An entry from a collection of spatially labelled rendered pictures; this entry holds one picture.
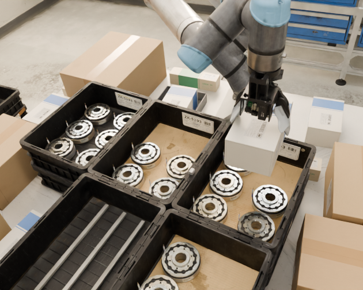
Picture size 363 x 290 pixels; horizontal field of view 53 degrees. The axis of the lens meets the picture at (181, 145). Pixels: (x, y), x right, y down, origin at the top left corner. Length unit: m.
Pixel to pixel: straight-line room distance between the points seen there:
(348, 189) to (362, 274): 0.27
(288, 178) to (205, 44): 0.58
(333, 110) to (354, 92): 1.53
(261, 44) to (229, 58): 0.65
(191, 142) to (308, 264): 0.58
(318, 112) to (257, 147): 0.71
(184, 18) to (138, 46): 0.89
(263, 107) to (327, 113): 0.75
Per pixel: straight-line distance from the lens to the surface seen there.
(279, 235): 0.98
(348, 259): 1.07
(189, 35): 0.85
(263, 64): 0.79
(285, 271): 1.19
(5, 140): 1.50
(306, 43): 3.02
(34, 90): 3.38
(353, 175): 1.25
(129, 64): 1.66
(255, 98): 0.82
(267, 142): 0.89
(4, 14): 4.46
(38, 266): 1.14
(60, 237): 1.16
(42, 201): 1.45
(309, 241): 1.07
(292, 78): 3.15
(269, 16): 0.74
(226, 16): 0.82
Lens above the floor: 1.75
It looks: 44 degrees down
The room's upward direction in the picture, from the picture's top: 6 degrees counter-clockwise
